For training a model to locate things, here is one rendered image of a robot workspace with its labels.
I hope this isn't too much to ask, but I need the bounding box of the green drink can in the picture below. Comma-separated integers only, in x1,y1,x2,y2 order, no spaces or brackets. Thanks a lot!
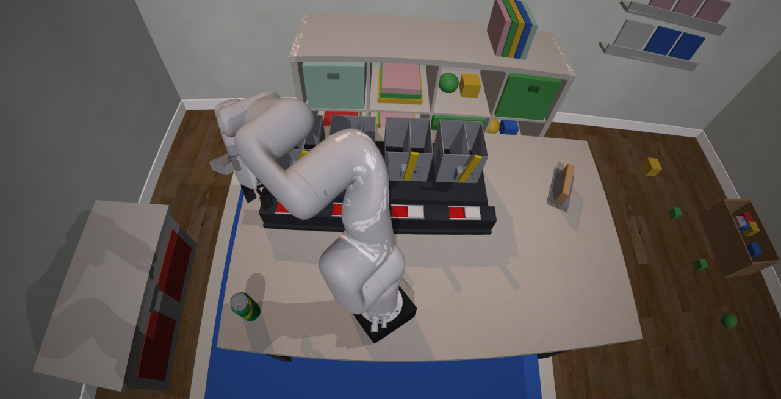
230,292,261,321

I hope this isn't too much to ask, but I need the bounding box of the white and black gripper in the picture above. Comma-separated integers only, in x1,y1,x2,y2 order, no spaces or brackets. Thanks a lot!
232,156,273,210

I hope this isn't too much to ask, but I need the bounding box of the sanding float with wooden handle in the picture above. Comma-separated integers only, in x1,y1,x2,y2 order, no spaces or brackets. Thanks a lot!
547,164,574,212

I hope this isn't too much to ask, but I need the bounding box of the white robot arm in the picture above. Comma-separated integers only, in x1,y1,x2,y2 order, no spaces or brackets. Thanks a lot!
209,92,406,333

